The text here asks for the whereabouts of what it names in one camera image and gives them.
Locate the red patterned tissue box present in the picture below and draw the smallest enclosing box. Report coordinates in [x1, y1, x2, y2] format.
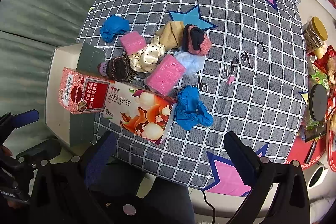
[58, 68, 114, 115]

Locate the white open storage box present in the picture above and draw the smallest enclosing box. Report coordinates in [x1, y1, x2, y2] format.
[45, 43, 105, 147]

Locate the red round tray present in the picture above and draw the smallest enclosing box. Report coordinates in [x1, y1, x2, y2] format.
[326, 121, 336, 172]

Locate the large pink sponge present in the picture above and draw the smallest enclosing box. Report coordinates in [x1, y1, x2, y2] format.
[145, 55, 186, 96]

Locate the black round lid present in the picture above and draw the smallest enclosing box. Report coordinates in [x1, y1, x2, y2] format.
[309, 84, 327, 122]

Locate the beige sock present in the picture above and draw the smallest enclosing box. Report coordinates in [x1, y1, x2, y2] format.
[155, 21, 185, 51]

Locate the small pink sponge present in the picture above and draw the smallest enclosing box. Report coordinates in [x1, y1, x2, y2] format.
[120, 31, 146, 55]

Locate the green pleated curtain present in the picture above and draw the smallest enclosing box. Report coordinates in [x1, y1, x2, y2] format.
[0, 0, 137, 151]

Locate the grey checked star mat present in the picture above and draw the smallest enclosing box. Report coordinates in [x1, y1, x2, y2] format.
[78, 0, 308, 197]

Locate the cream polka dot scarf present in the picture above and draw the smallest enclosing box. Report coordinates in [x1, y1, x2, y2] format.
[128, 35, 165, 73]

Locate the jar with yellow lid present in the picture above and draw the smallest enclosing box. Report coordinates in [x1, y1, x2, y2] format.
[303, 16, 328, 54]

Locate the light blue fluffy cloth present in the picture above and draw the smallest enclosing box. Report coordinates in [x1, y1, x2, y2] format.
[174, 51, 206, 76]

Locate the white floral tissue pack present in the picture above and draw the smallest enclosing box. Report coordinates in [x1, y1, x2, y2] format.
[102, 81, 176, 145]

